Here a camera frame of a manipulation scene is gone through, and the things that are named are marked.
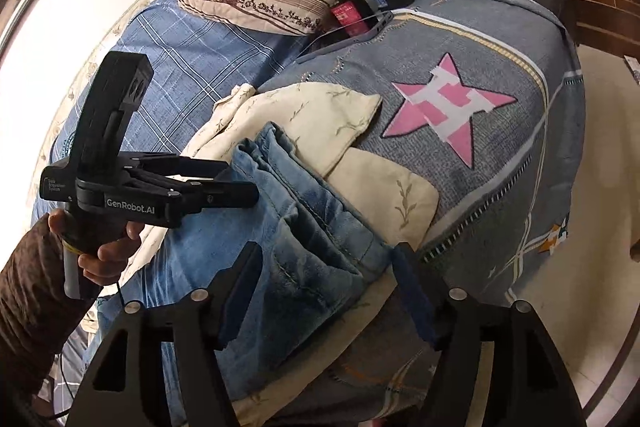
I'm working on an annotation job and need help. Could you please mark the blue plaid pillow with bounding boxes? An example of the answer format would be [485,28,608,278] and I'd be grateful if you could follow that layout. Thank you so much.
[30,0,321,228]

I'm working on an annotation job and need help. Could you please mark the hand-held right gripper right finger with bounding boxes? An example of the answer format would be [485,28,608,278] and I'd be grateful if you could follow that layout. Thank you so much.
[392,243,588,427]

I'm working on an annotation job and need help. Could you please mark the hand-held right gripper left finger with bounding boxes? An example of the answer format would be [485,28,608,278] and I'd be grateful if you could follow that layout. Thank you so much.
[65,242,264,427]

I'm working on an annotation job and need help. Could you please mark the grey star-print quilt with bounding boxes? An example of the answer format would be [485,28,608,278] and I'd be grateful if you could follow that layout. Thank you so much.
[240,0,586,413]

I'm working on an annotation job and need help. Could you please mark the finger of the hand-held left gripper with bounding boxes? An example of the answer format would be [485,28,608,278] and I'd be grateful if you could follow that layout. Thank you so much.
[150,179,260,212]
[119,152,232,188]

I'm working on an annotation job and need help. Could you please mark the person's left forearm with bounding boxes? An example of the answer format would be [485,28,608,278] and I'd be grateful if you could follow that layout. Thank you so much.
[0,214,98,413]

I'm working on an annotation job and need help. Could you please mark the blue denim pants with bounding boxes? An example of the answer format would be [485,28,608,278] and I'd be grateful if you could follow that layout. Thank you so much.
[97,122,396,388]

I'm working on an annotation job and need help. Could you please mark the person's left hand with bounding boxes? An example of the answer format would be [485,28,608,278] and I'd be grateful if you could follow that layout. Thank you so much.
[47,209,146,288]

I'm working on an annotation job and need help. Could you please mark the cream leaf-print cloth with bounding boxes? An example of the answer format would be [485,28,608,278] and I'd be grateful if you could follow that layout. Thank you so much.
[187,82,440,253]

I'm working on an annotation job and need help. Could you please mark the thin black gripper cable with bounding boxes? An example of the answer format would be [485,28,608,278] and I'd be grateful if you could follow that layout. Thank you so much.
[50,279,127,419]

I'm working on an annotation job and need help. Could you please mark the red packet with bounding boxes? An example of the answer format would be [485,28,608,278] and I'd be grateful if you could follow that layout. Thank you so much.
[330,2,373,35]

